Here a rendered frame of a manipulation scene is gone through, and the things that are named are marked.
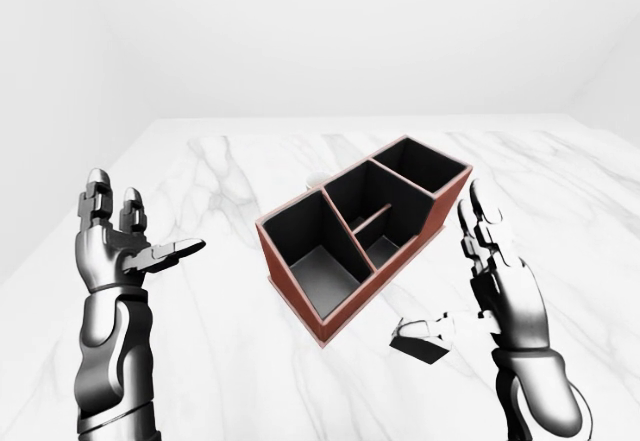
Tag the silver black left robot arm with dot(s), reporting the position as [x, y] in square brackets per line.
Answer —
[107, 361]

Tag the white round object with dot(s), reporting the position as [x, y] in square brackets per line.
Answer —
[316, 179]

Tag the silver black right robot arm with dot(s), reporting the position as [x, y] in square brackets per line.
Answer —
[545, 391]

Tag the red-brown desk caddy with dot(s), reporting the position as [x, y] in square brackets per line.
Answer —
[320, 286]

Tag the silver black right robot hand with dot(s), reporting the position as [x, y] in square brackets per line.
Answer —
[520, 301]

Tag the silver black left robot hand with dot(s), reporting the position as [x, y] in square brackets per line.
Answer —
[100, 251]

